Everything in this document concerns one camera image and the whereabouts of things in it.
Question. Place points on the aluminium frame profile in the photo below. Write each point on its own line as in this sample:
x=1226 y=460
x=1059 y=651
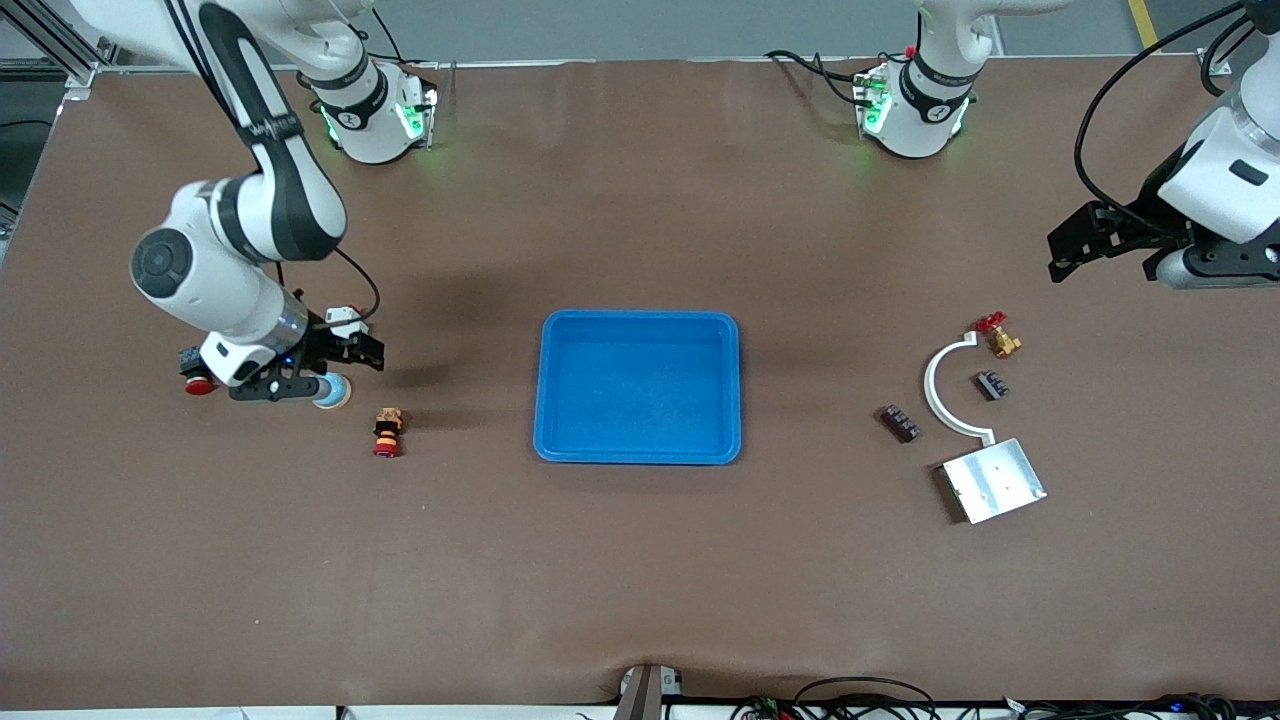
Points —
x=78 y=72

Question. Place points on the light blue call bell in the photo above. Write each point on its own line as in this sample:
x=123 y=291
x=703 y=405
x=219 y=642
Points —
x=335 y=395

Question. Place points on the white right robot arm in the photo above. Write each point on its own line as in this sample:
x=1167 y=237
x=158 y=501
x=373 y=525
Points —
x=165 y=265

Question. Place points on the orange and red push button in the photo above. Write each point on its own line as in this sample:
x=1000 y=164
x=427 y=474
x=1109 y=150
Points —
x=388 y=431

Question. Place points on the silver aluminium plate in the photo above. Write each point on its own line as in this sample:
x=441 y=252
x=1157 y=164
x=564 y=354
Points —
x=995 y=480

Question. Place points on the white circuit breaker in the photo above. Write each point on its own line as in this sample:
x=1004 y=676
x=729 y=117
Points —
x=345 y=320

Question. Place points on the grey table edge clamp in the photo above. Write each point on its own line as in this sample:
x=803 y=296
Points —
x=640 y=700

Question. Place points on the red emergency stop button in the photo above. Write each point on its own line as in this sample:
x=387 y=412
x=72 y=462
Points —
x=198 y=386

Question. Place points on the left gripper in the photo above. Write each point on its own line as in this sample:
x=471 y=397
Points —
x=1147 y=214

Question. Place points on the dark connector block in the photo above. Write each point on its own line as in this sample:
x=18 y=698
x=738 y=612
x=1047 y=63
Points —
x=992 y=384
x=899 y=423

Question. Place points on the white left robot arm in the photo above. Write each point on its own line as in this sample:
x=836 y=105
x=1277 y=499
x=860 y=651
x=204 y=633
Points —
x=925 y=120

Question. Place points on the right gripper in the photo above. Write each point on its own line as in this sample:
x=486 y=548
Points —
x=321 y=343

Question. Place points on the blue plastic tray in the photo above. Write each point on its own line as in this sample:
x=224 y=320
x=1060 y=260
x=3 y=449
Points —
x=640 y=400

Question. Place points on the red and green connector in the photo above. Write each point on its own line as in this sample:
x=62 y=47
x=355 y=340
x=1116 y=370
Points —
x=768 y=708

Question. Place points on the white curved bracket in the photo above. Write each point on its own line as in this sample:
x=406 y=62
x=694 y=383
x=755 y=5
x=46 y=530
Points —
x=928 y=390

